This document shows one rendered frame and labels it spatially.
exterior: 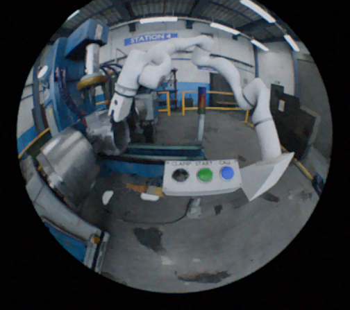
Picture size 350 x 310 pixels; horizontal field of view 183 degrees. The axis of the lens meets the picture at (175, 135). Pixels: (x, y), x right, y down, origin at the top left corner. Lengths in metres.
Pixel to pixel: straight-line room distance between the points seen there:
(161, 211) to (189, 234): 0.15
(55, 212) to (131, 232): 0.29
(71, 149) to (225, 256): 0.61
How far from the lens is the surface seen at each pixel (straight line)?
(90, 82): 0.53
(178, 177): 0.21
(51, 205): 0.32
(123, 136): 0.64
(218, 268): 0.47
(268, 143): 0.52
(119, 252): 0.49
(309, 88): 6.71
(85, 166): 0.36
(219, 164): 0.24
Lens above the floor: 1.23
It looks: 28 degrees down
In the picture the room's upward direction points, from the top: 2 degrees counter-clockwise
